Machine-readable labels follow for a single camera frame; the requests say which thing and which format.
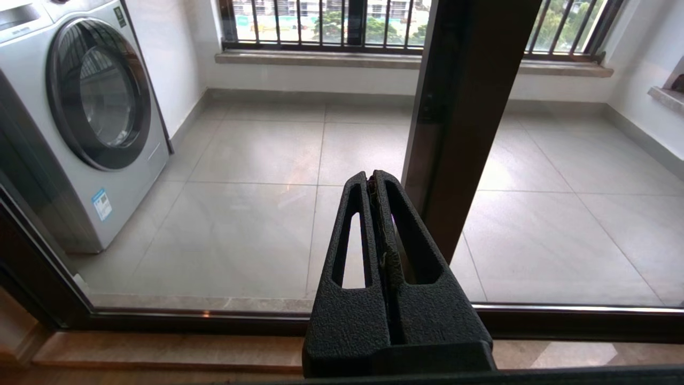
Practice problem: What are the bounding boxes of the grey stone side sill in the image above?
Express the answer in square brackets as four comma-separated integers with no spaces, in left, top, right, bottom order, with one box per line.
[648,86,684,114]

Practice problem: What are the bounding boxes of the grey stone balcony sill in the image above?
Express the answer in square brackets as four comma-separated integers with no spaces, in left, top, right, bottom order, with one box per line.
[215,51,614,78]

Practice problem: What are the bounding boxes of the dark framed sliding glass door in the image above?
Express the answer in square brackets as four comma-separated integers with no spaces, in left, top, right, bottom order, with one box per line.
[0,0,684,343]

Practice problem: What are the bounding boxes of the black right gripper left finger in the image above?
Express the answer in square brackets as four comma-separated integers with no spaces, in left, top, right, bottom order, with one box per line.
[303,171,393,378]

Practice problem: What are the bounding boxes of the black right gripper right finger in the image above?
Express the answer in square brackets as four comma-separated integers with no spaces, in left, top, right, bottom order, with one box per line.
[369,170,495,347]

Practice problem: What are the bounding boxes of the black balcony railing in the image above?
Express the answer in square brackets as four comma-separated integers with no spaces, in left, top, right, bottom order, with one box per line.
[235,0,604,59]

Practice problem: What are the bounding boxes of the silver front-load washing machine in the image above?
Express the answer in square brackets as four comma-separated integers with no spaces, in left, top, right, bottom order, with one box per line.
[0,0,174,255]

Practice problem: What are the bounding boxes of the dark balcony window frame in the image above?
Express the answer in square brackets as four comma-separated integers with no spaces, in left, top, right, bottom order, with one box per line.
[219,0,626,60]

